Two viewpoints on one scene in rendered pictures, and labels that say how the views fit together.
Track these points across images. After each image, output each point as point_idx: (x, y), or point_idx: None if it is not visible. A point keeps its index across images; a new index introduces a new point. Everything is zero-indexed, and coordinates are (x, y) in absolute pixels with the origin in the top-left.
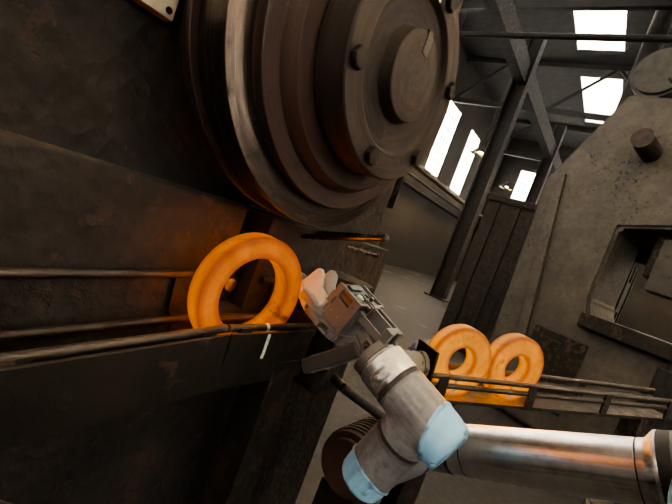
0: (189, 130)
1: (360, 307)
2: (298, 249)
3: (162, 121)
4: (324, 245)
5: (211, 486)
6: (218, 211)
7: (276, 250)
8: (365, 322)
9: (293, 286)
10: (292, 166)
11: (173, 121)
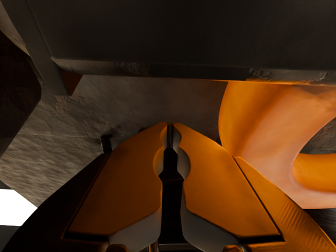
0: (307, 151)
1: None
2: (139, 113)
3: (335, 151)
4: (71, 122)
5: None
6: (330, 142)
7: (320, 203)
8: None
9: (267, 171)
10: None
11: (323, 153)
